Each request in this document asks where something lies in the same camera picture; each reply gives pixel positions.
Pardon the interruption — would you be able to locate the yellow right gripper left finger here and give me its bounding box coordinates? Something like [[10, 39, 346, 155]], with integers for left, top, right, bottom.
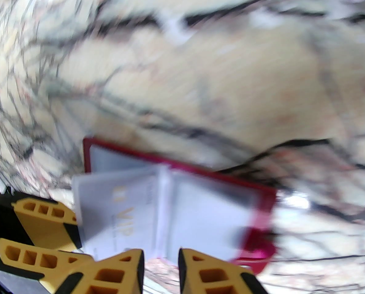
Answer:
[[55, 249, 145, 294]]

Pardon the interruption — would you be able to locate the white VIP card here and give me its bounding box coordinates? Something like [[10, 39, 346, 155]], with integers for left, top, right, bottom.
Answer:
[[71, 167, 168, 261]]

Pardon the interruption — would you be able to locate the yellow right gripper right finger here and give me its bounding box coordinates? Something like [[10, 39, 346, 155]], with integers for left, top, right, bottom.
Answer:
[[178, 248, 269, 294]]

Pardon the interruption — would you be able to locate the red leather card holder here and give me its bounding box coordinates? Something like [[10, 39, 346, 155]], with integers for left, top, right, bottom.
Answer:
[[82, 136, 278, 275]]

